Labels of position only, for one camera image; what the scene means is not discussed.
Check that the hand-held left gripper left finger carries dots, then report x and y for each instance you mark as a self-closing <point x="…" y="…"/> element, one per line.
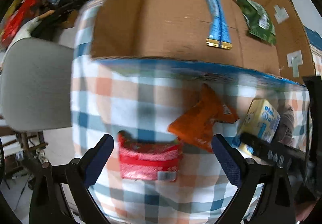
<point x="98" y="161"/>

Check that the person's right forearm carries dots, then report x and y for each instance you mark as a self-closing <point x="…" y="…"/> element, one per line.
<point x="307" y="211"/>

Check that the red snack packet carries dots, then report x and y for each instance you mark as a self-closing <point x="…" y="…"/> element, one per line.
<point x="148" y="161"/>

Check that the pile of dark clutter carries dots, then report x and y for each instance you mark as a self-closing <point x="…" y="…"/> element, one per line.
<point x="60" y="2"/>

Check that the orange snack packet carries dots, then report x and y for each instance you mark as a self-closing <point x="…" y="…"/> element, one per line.
<point x="201" y="123"/>

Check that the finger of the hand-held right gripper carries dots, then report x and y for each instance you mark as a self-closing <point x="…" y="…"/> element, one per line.
<point x="271" y="151"/>

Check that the grey-brown soft cloth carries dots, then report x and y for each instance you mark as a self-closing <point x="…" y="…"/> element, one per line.
<point x="288" y="123"/>

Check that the checked tablecloth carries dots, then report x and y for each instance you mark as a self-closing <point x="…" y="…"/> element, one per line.
<point x="140" y="103"/>

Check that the green snack packet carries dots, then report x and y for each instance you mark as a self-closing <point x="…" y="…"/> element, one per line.
<point x="259" y="19"/>

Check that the cardboard box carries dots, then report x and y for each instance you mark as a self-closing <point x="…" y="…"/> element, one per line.
<point x="191" y="25"/>

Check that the blue snack packet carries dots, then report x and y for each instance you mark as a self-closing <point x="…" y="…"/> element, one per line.
<point x="218" y="20"/>

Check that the yellow carton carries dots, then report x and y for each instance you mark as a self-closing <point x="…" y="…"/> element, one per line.
<point x="261" y="123"/>

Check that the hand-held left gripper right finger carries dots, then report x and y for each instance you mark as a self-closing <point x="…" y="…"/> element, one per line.
<point x="227" y="162"/>

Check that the grey padded chair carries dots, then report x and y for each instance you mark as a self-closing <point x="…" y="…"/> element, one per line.
<point x="35" y="83"/>

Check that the red bag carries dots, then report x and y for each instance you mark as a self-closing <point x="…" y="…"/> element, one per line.
<point x="17" y="20"/>

